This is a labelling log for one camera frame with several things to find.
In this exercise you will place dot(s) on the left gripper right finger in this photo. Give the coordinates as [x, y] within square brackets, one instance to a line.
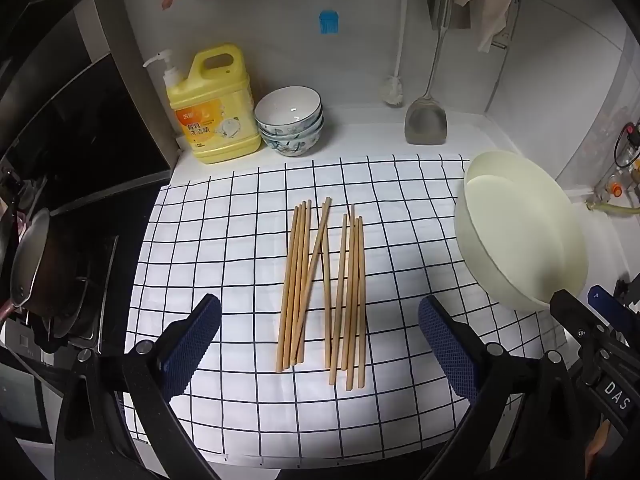
[471, 366]

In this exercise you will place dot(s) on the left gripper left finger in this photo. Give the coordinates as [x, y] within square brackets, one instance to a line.
[163, 368]

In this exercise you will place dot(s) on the wooden chopstick two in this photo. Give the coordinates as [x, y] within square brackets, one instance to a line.
[292, 285]

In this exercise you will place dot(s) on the wooden chopstick eight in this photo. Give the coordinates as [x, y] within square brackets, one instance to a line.
[350, 376]

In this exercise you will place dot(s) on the wooden chopstick one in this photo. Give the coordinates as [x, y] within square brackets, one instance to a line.
[284, 299]

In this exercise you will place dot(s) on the wooden chopstick seven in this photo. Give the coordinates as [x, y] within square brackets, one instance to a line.
[350, 279]

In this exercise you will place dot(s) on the wooden chopstick four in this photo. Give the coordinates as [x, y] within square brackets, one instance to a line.
[311, 269]

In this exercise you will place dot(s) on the wooden chopstick nine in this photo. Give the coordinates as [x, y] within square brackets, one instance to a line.
[361, 308]

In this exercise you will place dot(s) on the wooden chopstick five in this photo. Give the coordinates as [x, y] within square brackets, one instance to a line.
[326, 273]

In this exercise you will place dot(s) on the large cream round basin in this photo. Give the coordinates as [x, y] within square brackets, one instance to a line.
[518, 233]

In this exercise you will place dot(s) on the white black grid cloth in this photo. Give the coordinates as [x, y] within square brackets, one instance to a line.
[367, 385]

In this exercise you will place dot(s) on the frying pan on stove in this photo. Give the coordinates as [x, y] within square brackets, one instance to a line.
[49, 275]

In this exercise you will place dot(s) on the gas valve with pipe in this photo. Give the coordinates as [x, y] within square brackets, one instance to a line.
[622, 172]

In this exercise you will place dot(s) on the black gas stove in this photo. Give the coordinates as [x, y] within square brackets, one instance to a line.
[88, 171]

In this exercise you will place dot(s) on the bottom blue white bowl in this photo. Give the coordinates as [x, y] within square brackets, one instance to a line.
[292, 147]

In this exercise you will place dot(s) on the blue white bowl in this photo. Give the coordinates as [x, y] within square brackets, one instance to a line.
[309, 131]
[292, 147]
[287, 105]

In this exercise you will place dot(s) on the yellow dish soap bottle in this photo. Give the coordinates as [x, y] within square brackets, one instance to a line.
[213, 103]

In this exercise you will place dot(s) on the metal spatula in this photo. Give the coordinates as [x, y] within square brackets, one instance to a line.
[426, 120]

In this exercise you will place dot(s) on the middle blue white bowl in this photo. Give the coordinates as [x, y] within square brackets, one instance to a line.
[309, 131]

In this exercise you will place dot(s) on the top blue white bowl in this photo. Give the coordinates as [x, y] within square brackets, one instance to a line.
[287, 105]

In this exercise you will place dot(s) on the blue wall hook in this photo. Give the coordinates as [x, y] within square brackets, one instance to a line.
[329, 22]

